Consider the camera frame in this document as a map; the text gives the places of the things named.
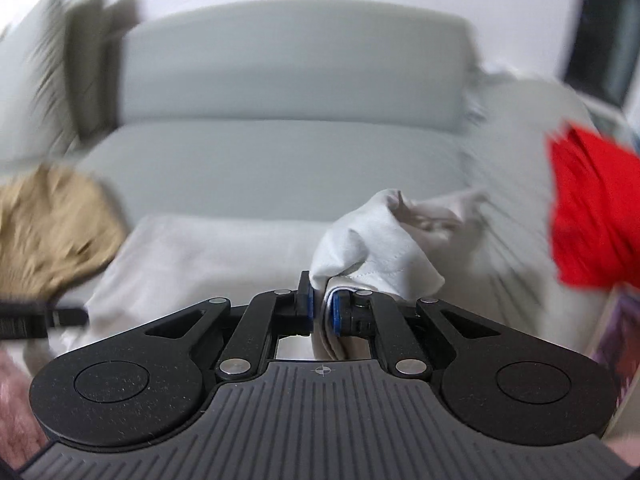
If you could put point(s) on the white t-shirt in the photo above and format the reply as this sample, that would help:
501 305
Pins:
360 240

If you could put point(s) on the smartphone in pale case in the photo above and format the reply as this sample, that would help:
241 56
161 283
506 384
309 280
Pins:
620 350

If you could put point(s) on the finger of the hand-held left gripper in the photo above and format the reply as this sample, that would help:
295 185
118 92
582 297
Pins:
30 317

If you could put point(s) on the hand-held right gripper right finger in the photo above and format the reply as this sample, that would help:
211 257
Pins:
339 312

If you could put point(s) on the dark grey cushion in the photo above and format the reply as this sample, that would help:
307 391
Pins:
95 60

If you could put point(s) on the red folded cloth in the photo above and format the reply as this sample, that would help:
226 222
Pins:
595 210

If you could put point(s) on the grey sofa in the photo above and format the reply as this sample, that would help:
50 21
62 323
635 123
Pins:
280 160

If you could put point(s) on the large grey cushion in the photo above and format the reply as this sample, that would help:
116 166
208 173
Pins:
30 85

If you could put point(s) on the khaki shorts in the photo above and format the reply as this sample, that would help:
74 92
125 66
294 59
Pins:
50 230

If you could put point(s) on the pink fluffy garment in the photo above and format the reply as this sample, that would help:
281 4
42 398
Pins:
15 385

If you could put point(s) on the black screen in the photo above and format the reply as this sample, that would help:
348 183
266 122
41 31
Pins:
610 35

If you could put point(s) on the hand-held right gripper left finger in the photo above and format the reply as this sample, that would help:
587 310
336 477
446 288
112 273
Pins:
310 307

